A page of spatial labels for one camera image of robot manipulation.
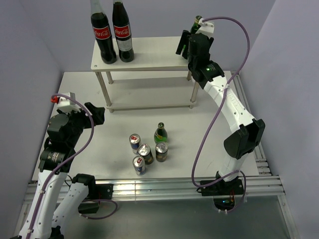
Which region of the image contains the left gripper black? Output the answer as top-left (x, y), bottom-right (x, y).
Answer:
top-left (57, 102), bottom-right (105, 147)

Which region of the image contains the green glass bottle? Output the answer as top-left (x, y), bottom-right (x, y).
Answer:
top-left (154, 122), bottom-right (168, 143)
top-left (190, 15), bottom-right (202, 34)

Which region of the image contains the blue silver energy drink can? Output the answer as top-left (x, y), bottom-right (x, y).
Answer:
top-left (129, 133), bottom-right (141, 154)

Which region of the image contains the black yellow tonic can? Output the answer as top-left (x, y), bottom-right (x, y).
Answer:
top-left (155, 141), bottom-right (168, 162)
top-left (137, 144), bottom-right (154, 165)

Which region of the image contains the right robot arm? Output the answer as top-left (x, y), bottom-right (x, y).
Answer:
top-left (176, 30), bottom-right (265, 195)

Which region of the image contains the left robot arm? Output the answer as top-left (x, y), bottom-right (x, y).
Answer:
top-left (16, 102), bottom-right (105, 239)

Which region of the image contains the white two-tier shelf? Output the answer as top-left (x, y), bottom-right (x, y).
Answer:
top-left (91, 36), bottom-right (198, 113)

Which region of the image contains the right cola bottle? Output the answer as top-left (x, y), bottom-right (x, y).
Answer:
top-left (112, 0), bottom-right (134, 63)

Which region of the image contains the cola bottle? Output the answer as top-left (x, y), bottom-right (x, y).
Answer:
top-left (112, 0), bottom-right (134, 63)
top-left (90, 0), bottom-right (117, 64)

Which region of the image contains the left cola bottle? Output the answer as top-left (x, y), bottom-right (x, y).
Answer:
top-left (90, 0), bottom-right (117, 64)

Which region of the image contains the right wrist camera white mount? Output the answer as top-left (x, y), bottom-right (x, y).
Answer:
top-left (196, 18), bottom-right (215, 38)

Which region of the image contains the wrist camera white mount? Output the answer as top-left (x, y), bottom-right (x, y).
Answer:
top-left (196, 18), bottom-right (215, 38)
top-left (51, 96), bottom-right (80, 114)

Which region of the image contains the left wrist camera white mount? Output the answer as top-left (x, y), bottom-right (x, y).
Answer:
top-left (51, 96), bottom-right (80, 114)

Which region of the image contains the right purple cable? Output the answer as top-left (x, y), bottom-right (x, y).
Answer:
top-left (191, 16), bottom-right (251, 214)

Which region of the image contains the aluminium rail frame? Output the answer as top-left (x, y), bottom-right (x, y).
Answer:
top-left (12, 69), bottom-right (300, 239)

